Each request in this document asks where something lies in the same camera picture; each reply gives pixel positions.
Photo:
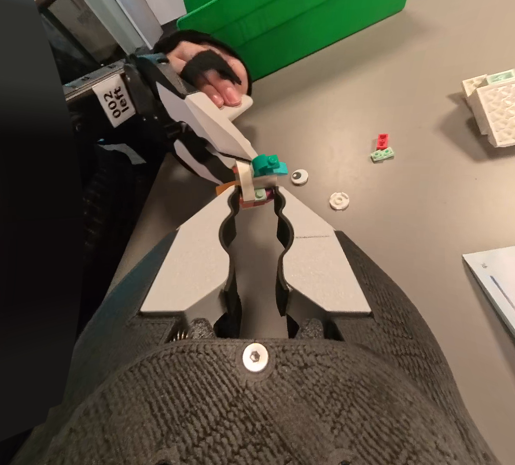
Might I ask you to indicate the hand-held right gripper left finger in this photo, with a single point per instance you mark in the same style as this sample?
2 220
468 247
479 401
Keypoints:
189 267

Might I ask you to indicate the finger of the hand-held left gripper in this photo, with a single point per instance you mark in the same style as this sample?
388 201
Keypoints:
223 131
201 155

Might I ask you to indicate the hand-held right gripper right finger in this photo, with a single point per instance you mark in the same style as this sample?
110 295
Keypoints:
322 267

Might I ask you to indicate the small white teal lego build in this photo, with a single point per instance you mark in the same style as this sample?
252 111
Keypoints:
263 169

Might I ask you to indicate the green plastic bin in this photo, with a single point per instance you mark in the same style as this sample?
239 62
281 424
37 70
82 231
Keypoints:
305 14

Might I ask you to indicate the round white lego tile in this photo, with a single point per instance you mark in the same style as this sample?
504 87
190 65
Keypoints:
340 201

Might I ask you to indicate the round lego eye tile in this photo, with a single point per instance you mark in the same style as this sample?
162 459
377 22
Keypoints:
299 177

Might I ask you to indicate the light green lego plate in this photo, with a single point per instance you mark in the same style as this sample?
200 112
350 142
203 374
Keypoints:
383 154

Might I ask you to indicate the red lego plate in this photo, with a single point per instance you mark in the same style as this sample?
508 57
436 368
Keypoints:
383 141

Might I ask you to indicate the open lego instruction booklet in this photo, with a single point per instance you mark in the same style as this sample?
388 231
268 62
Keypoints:
495 276

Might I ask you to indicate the white textured lego structure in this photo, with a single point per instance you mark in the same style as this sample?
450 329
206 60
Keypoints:
499 111

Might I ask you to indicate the person's left hand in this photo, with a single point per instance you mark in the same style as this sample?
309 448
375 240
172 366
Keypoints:
223 88

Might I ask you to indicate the black framed display case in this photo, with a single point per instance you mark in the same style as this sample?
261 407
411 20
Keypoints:
80 30

